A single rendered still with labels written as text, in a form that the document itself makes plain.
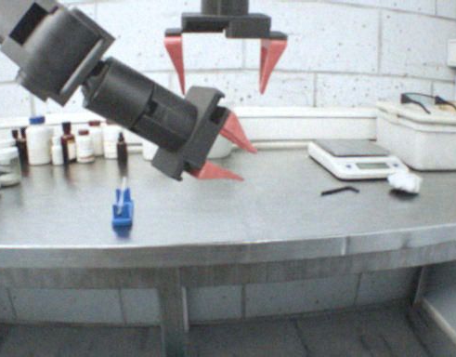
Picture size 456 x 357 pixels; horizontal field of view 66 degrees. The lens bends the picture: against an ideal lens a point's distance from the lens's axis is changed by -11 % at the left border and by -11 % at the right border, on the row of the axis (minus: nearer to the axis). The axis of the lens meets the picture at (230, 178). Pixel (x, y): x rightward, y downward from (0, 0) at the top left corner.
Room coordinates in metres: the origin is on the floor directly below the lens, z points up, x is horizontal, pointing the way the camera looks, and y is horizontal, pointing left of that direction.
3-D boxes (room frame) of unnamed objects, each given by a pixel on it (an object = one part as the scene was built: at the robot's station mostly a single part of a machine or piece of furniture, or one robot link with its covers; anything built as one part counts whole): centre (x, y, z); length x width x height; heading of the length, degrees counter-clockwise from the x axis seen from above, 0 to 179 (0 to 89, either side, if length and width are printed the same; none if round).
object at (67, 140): (1.01, 0.44, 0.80); 0.04 x 0.04 x 0.11
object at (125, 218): (0.63, 0.19, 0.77); 0.10 x 0.03 x 0.04; 12
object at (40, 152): (0.99, 0.53, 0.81); 0.07 x 0.07 x 0.13
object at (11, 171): (0.80, 0.52, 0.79); 0.06 x 0.06 x 0.08
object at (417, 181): (0.75, -0.38, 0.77); 0.08 x 0.08 x 0.04; 7
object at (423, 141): (1.05, -0.63, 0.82); 0.37 x 0.31 x 0.14; 93
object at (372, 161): (0.96, -0.32, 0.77); 0.26 x 0.19 x 0.05; 7
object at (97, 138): (1.07, 0.39, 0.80); 0.06 x 0.06 x 0.10
